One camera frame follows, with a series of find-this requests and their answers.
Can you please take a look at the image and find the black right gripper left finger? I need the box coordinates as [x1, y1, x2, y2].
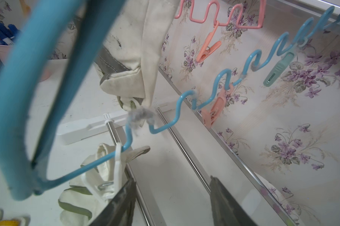
[90, 179, 137, 226]

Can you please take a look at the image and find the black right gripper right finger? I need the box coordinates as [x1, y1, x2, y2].
[210, 176, 257, 226]

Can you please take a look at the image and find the white clothes peg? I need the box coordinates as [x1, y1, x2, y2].
[81, 142, 124, 205]

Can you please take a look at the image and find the white glove with grey strap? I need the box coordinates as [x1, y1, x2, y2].
[58, 143, 151, 226]

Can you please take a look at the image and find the blue wavy hanger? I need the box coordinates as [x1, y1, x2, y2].
[0, 0, 340, 201]

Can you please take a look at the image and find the pink clothes peg on blue hanger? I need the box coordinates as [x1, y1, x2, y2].
[201, 83, 234, 129]

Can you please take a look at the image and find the pink wavy hanger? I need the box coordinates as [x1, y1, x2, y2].
[174, 1, 266, 30]

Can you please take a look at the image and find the white and steel drying rack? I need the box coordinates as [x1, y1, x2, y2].
[56, 101, 213, 226]

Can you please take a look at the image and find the yellow pencil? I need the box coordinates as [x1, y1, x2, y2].
[0, 220, 21, 226]

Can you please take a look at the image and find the pink pen cup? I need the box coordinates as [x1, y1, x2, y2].
[0, 31, 53, 82]

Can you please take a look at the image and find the yellow clothes peg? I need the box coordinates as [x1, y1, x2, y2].
[19, 0, 31, 18]

